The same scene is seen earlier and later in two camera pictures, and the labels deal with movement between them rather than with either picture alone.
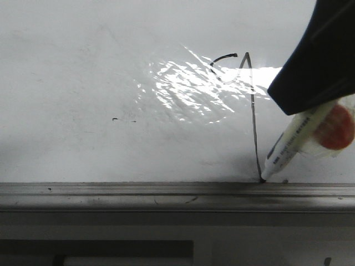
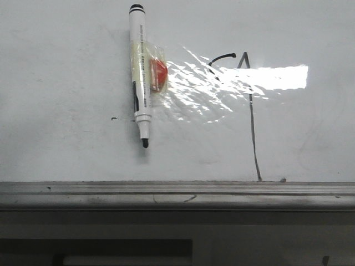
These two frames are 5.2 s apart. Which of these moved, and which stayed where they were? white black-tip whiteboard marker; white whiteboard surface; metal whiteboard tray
Moved: white black-tip whiteboard marker
Stayed: white whiteboard surface; metal whiteboard tray
